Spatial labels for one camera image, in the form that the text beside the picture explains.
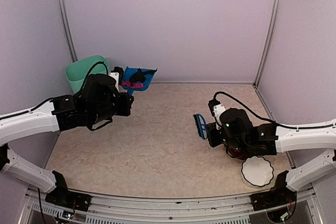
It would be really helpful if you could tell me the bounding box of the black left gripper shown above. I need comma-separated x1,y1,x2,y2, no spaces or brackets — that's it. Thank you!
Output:
88,91,133,124

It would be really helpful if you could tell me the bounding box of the blue hand brush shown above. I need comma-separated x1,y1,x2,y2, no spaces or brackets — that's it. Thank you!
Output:
193,113,208,140

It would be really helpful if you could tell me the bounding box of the blue dustpan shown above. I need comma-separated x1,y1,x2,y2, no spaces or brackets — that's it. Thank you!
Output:
121,67,157,95

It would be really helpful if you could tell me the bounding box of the teal plastic waste bin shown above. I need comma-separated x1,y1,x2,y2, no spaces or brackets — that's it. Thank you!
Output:
65,55,110,94

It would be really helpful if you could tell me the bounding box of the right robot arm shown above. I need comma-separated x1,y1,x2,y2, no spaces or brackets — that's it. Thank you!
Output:
207,104,335,205

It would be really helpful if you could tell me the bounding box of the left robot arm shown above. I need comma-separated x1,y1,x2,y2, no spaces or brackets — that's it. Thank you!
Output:
1,73,134,206

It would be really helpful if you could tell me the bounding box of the red floral bowl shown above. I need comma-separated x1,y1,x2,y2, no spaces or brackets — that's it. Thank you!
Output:
226,147,247,160

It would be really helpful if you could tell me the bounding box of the white scalloped bowl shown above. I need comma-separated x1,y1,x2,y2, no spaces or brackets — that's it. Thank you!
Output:
240,156,274,188

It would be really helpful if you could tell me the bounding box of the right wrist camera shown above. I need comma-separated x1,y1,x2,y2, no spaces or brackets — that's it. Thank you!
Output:
208,99,226,125

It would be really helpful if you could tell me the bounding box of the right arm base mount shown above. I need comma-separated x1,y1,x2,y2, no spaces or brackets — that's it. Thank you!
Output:
250,170,297,211

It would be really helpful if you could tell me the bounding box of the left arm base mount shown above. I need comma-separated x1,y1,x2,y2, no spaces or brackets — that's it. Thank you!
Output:
45,170,92,212

